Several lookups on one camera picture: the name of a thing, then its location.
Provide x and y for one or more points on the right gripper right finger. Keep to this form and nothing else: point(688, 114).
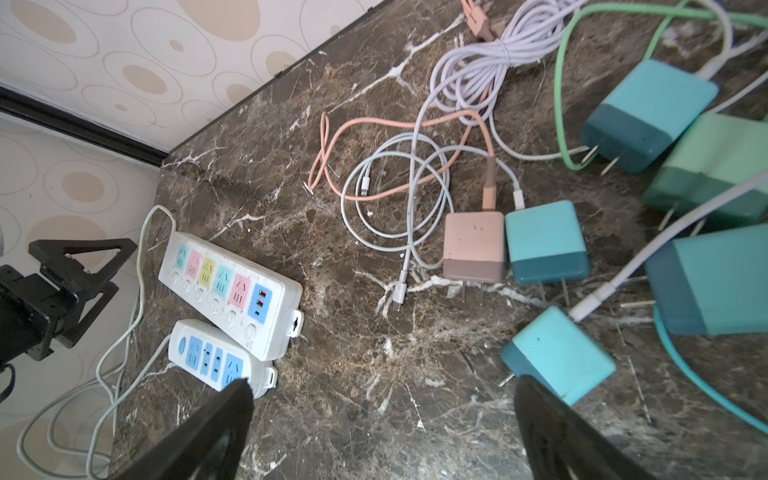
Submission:
point(561, 445)

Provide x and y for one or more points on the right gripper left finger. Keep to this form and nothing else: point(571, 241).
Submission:
point(208, 445)

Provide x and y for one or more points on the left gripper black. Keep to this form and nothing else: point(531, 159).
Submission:
point(30, 312)

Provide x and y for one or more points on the short white blue power strip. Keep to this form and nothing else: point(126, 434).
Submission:
point(214, 358)

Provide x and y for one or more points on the teal charger plug front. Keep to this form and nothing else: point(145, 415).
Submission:
point(556, 352)

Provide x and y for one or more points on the teal charger plug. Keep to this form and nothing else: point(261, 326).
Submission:
point(712, 284)
point(556, 352)
point(645, 114)
point(545, 244)

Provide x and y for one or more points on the long white colourful power strip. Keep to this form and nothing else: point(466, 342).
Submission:
point(255, 306)

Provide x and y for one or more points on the teal charger plug near pink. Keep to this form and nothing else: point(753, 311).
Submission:
point(545, 244)

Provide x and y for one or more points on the teal charger plug right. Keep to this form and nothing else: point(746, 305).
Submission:
point(712, 284)

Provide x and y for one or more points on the light green charger plug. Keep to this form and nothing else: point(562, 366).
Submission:
point(716, 153)

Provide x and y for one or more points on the teal charger plug back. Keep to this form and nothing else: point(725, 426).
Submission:
point(645, 114)

